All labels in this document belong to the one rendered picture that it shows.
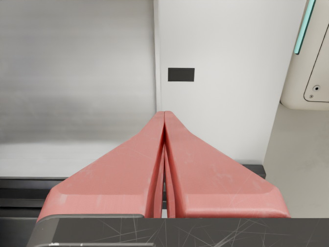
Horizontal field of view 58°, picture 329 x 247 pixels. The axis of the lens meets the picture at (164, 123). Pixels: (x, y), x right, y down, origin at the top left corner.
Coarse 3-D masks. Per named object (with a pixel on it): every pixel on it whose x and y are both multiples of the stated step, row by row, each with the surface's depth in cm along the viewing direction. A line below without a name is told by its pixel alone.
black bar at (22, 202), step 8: (0, 192) 44; (8, 192) 44; (16, 192) 44; (24, 192) 44; (32, 192) 44; (40, 192) 44; (48, 192) 44; (0, 200) 43; (8, 200) 43; (16, 200) 43; (24, 200) 43; (32, 200) 43; (40, 200) 43
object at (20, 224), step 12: (0, 216) 43; (12, 216) 43; (24, 216) 43; (36, 216) 43; (0, 228) 50; (12, 228) 50; (24, 228) 50; (0, 240) 52; (12, 240) 52; (24, 240) 52
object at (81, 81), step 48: (0, 0) 28; (48, 0) 28; (96, 0) 28; (144, 0) 28; (0, 48) 31; (48, 48) 31; (96, 48) 31; (144, 48) 31; (0, 96) 35; (48, 96) 35; (96, 96) 34; (144, 96) 34; (0, 144) 39; (48, 144) 39; (96, 144) 39
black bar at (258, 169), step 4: (248, 168) 40; (252, 168) 40; (256, 168) 40; (260, 168) 40; (256, 172) 39; (260, 172) 39; (264, 172) 39; (164, 176) 39; (260, 176) 39; (264, 176) 39; (36, 180) 40; (40, 180) 40; (44, 180) 40; (48, 180) 40; (52, 180) 40; (56, 180) 40; (60, 180) 40; (164, 180) 40
